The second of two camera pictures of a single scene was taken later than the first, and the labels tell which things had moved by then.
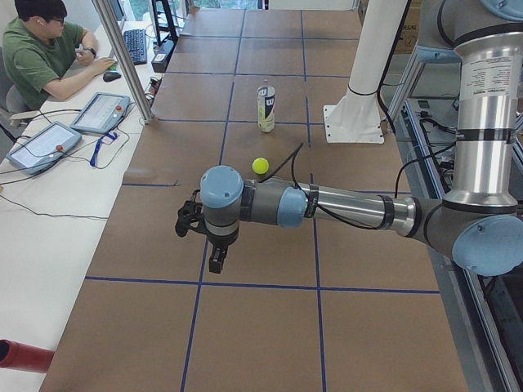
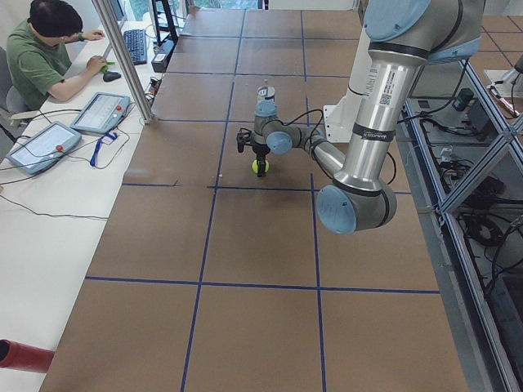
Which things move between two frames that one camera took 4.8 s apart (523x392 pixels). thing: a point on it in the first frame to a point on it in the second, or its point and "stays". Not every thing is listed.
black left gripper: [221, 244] to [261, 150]
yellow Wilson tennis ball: [261, 166] stays
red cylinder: [21, 357] stays
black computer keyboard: [136, 43] stays
